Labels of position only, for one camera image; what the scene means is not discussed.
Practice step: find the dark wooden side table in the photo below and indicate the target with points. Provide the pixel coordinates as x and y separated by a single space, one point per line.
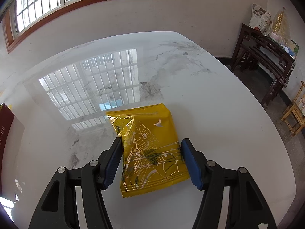
264 52

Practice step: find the green box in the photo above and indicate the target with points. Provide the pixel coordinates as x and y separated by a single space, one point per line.
295 49

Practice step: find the bags on side table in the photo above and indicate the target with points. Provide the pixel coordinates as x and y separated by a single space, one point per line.
281 27

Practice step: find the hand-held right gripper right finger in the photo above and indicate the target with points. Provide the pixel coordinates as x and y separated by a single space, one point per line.
191 164

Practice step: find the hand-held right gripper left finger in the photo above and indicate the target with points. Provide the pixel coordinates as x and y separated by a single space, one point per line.
112 164

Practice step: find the folded newspaper bundle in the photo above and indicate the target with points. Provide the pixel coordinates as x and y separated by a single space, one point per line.
261 18

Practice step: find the gold-lined red tin box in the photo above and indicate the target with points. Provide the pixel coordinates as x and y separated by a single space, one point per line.
6 124

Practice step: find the wooden framed window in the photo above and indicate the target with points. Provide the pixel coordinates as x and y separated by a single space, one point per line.
59 2

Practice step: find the large yellow patterned packet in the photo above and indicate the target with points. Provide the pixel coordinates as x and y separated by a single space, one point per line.
150 148

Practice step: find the light wooden stool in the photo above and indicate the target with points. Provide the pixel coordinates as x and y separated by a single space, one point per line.
295 112

